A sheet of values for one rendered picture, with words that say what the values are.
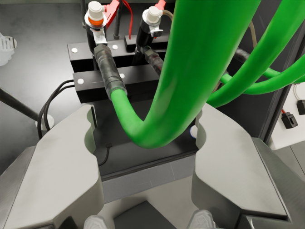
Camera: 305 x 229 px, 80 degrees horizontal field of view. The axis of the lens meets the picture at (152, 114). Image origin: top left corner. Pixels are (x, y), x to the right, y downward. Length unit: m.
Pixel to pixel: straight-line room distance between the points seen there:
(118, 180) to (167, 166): 0.10
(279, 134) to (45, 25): 0.67
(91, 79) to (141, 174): 0.21
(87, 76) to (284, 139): 0.46
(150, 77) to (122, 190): 0.23
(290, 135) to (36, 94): 0.63
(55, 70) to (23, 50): 0.09
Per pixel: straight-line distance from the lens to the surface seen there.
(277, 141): 0.52
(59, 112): 0.52
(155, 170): 0.39
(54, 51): 0.59
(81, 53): 0.40
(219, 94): 0.16
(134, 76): 0.38
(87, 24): 0.28
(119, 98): 0.16
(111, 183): 0.38
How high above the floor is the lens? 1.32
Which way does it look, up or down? 70 degrees down
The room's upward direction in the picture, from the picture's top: 48 degrees clockwise
